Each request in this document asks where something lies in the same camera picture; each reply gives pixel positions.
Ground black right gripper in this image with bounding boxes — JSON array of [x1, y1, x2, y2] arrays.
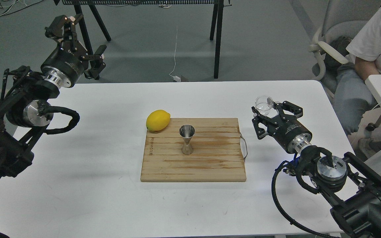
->
[[251, 101, 313, 154]]

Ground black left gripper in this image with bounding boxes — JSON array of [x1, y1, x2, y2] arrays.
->
[[41, 14, 107, 88]]

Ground small clear glass beaker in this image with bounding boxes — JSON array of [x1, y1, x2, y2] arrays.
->
[[255, 96, 274, 116]]

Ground steel double jigger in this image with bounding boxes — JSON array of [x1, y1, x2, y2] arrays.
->
[[179, 124, 195, 155]]

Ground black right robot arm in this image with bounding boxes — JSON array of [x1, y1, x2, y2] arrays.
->
[[251, 101, 381, 238]]

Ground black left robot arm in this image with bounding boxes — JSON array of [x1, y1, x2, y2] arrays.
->
[[0, 13, 107, 179]]

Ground wooden cutting board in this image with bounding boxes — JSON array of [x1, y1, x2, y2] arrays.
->
[[140, 118, 246, 182]]

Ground yellow lemon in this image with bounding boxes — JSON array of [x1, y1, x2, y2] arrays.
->
[[146, 110, 171, 131]]

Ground white office chair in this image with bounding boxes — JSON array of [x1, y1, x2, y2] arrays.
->
[[309, 0, 381, 92]]

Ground person in white shirt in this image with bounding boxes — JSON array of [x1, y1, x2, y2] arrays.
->
[[332, 7, 381, 135]]

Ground white charging cable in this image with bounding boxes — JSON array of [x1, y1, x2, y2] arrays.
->
[[169, 25, 182, 82]]

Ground black metal frame table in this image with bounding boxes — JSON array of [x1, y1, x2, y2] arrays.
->
[[53, 0, 233, 80]]

